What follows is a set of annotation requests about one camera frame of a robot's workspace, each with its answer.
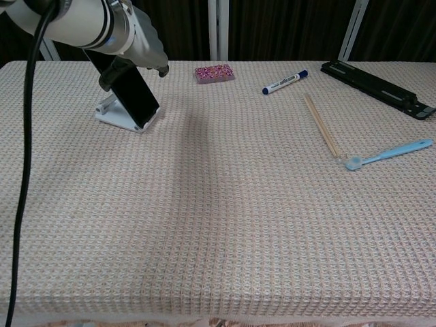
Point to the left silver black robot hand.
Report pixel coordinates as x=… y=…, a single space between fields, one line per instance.
x=148 y=41

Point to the black smartphone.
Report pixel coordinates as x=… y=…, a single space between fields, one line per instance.
x=133 y=92

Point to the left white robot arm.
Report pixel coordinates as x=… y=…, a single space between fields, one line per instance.
x=78 y=24

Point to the white folding phone stand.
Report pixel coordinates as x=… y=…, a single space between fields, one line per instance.
x=117 y=117

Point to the black folding laptop stand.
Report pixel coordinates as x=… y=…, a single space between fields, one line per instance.
x=374 y=85

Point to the pink patterned small box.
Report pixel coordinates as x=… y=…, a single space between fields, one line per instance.
x=215 y=74

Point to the white marker with blue cap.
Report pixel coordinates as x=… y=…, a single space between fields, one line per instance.
x=284 y=82

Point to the wooden chopstick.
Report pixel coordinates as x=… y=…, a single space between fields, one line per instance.
x=320 y=126
x=323 y=122

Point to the beige woven tablecloth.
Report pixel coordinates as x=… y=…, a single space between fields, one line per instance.
x=218 y=221

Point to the light blue toothbrush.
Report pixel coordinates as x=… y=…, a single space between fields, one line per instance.
x=388 y=155

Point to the white metal frame post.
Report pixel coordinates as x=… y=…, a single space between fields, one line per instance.
x=218 y=30
x=354 y=30
x=49 y=51

